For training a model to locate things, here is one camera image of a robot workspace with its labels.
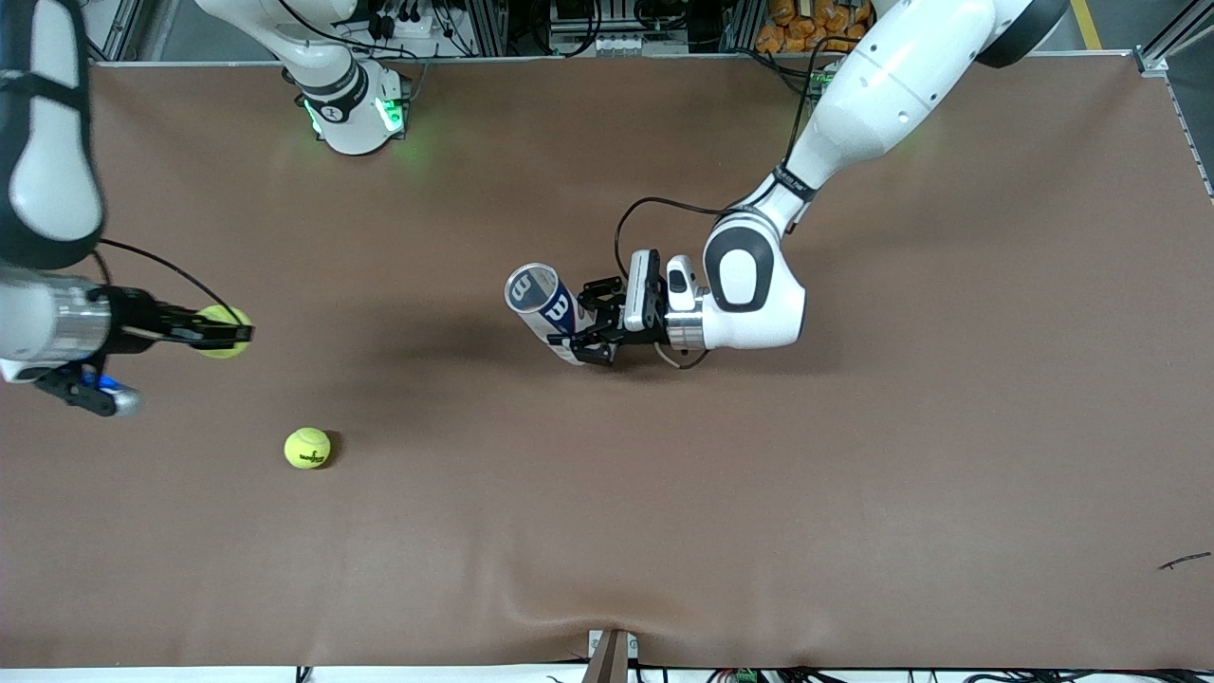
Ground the yellow Wilson tennis ball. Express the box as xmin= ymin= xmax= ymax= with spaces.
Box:
xmin=196 ymin=304 xmax=254 ymax=360
xmin=284 ymin=427 xmax=333 ymax=471

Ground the white blue Wilson ball can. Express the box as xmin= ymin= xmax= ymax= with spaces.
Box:
xmin=504 ymin=262 xmax=596 ymax=367

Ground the brown table cover sheet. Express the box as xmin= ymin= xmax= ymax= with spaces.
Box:
xmin=0 ymin=52 xmax=1214 ymax=671

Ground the white socket strip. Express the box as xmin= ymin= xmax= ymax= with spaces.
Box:
xmin=552 ymin=32 xmax=657 ymax=56

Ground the white power strip with plugs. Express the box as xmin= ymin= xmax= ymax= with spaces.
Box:
xmin=373 ymin=6 xmax=435 ymax=42

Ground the pile of orange objects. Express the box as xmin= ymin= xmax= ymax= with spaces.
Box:
xmin=755 ymin=0 xmax=878 ymax=56

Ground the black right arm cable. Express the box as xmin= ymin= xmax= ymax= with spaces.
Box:
xmin=90 ymin=237 xmax=250 ymax=329

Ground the aluminium frame profile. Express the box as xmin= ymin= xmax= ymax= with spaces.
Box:
xmin=1134 ymin=0 xmax=1214 ymax=202
xmin=87 ymin=0 xmax=145 ymax=64

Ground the aluminium frame post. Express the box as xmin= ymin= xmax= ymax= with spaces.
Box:
xmin=470 ymin=0 xmax=510 ymax=56
xmin=725 ymin=0 xmax=765 ymax=54

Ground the metal table edge bracket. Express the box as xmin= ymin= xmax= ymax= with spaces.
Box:
xmin=587 ymin=627 xmax=640 ymax=683

